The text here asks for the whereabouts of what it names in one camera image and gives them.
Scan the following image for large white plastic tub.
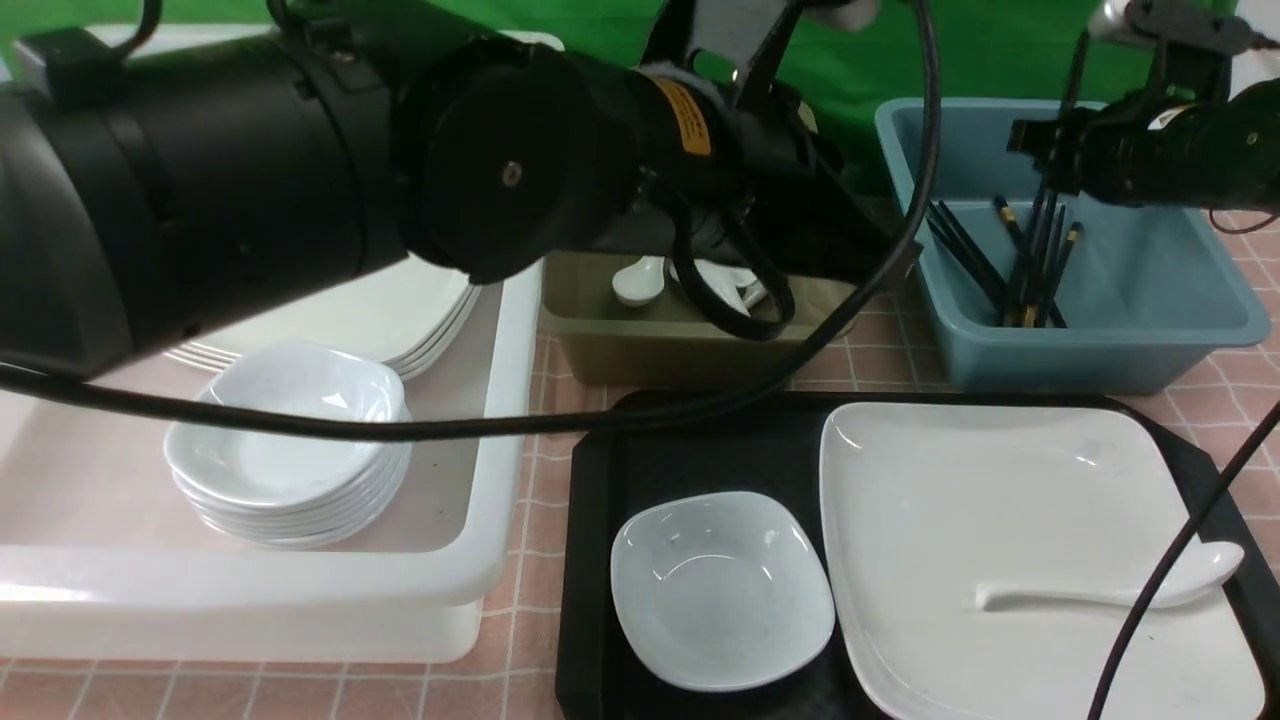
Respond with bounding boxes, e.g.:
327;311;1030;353
3;268;541;664

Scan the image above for white spoon in bin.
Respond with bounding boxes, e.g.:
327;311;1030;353
611;256;666;307
695;259;765;316

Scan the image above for blue plastic bin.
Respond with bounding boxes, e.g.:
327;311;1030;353
916;97;1272;395

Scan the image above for olive green plastic bin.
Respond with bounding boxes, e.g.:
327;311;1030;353
540;252;852;389

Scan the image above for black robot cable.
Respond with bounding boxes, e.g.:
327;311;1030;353
0;0;943;443

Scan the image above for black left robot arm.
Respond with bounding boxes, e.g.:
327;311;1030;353
3;1;897;380

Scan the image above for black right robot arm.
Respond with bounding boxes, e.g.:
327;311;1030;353
1007;79;1279;214

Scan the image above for stack of small white bowls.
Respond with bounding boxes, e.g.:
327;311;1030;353
164;343;412;550

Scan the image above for white ceramic soup spoon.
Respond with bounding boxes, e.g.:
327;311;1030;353
975;541;1245;612

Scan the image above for black chopsticks in blue bin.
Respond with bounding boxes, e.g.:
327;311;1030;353
925;191;1085;328

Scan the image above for green backdrop cloth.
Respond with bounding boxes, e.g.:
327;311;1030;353
1;1;1094;196

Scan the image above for large white square plate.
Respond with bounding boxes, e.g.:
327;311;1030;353
818;402;1219;719

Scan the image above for small white square bowl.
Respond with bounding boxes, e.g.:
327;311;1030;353
611;491;836;693

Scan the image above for stack of white square plates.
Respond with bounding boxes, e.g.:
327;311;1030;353
166;258;480;379

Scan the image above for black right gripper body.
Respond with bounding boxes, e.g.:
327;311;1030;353
1007;108;1111;196

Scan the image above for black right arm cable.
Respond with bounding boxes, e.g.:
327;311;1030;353
1088;400;1280;720

